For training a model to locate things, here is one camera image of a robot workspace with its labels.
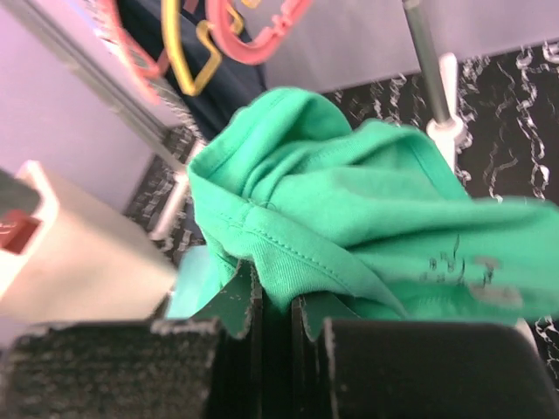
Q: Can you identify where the dark red cube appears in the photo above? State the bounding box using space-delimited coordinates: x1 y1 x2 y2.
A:
0 209 42 255

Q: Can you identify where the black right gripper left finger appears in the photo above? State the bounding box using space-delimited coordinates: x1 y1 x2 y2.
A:
1 262 262 418

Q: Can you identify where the navy blue tank top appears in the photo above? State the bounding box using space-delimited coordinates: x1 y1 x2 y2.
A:
117 0 267 141

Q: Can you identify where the teal tray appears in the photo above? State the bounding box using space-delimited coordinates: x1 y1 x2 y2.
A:
166 245 221 319

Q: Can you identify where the pink plastic hanger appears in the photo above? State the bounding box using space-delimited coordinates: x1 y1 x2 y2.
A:
205 0 312 65

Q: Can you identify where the metal clothes rack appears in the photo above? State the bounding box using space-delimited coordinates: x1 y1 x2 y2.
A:
402 0 466 169

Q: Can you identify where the green tank top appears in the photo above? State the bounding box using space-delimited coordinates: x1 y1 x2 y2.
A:
188 88 558 324

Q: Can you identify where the white storage box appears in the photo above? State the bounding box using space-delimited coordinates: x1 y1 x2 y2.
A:
1 161 177 323

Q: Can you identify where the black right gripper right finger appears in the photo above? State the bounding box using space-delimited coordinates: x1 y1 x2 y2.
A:
291 293 558 418

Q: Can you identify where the coral pink hanger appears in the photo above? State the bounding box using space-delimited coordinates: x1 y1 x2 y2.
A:
97 0 169 104

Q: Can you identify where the dark grey mug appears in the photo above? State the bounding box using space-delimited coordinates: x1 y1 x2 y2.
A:
0 169 41 218

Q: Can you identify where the yellow hanger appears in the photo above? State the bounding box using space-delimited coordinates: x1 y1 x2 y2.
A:
160 1 266 107

